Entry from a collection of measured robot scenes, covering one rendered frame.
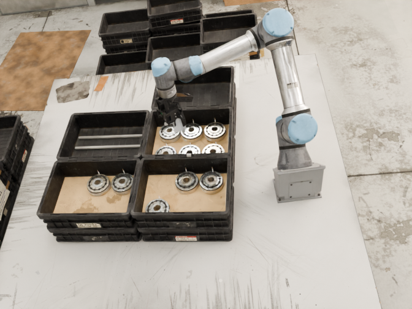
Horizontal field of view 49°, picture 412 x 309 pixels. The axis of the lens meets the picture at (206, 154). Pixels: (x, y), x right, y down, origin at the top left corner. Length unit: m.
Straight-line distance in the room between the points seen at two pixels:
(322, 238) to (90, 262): 1.00
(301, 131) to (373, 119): 1.68
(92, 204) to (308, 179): 0.95
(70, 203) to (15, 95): 2.24
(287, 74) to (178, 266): 0.90
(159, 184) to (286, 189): 0.56
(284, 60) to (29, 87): 2.82
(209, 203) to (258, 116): 0.68
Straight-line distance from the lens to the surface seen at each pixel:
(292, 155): 1.94
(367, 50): 4.02
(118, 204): 2.02
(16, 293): 2.14
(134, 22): 3.88
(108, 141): 2.28
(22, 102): 4.12
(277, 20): 1.84
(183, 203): 1.95
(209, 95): 2.38
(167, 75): 1.77
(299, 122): 1.80
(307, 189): 2.03
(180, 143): 2.17
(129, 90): 2.72
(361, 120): 3.42
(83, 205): 2.08
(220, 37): 3.35
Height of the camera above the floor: 2.42
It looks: 49 degrees down
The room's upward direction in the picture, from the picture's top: 10 degrees counter-clockwise
